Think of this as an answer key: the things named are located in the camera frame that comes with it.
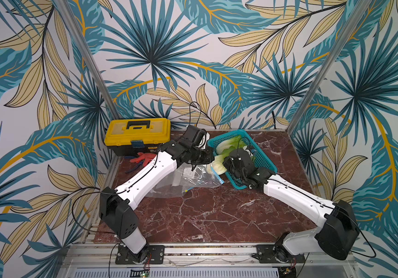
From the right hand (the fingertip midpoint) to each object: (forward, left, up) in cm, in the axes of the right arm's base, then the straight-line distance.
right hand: (223, 158), depth 81 cm
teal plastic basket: (+8, -23, -14) cm, 28 cm away
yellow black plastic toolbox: (+19, +49, -4) cm, 53 cm away
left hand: (-4, +5, +5) cm, 8 cm away
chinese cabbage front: (-5, +3, +1) cm, 6 cm away
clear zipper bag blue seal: (-10, +19, -2) cm, 21 cm away
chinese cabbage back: (+21, -11, -12) cm, 26 cm away
